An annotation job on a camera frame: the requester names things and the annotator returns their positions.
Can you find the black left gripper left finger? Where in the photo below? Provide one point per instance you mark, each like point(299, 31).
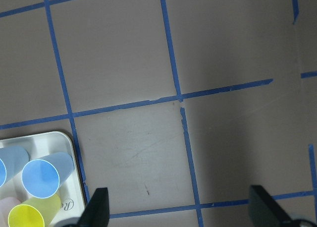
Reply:
point(96, 213)

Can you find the light blue plastic cup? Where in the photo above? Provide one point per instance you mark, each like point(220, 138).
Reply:
point(42, 177)

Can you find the pink plastic cup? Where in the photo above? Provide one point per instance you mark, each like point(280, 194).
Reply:
point(6, 205)

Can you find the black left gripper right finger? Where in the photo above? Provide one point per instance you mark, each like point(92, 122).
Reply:
point(264, 211)

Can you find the yellow plastic cup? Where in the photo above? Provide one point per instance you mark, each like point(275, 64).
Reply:
point(34, 212)

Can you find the cream plastic tray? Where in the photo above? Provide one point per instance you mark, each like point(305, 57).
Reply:
point(71, 192)

